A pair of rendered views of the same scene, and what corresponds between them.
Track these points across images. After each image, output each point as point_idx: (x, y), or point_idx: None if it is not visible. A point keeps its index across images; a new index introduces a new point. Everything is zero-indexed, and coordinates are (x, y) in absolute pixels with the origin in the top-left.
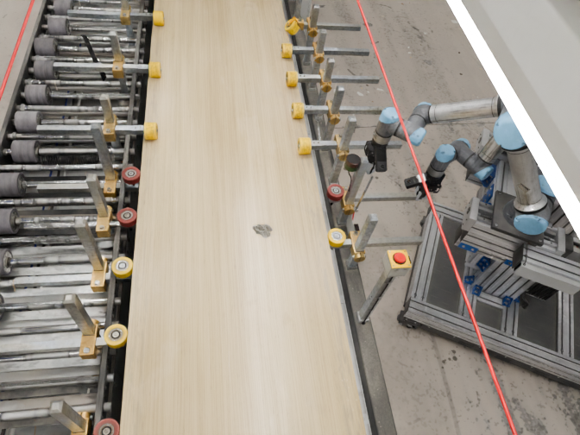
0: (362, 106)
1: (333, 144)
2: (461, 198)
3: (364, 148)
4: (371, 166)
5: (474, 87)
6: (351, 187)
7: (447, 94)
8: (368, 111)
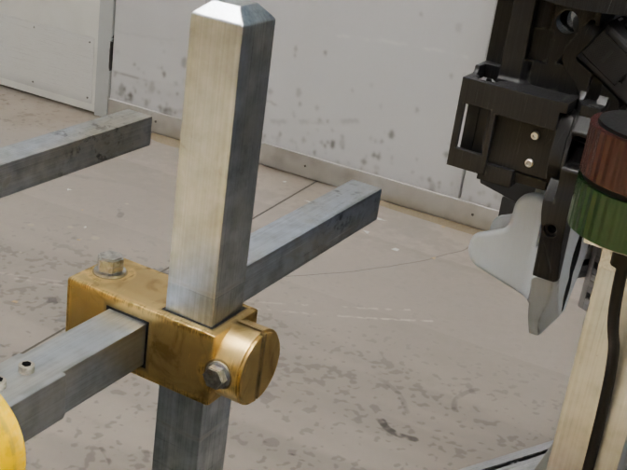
0: (21, 142)
1: (124, 331)
2: (340, 469)
3: (457, 147)
4: (578, 236)
5: (53, 212)
6: (618, 449)
7: (6, 253)
8: (68, 154)
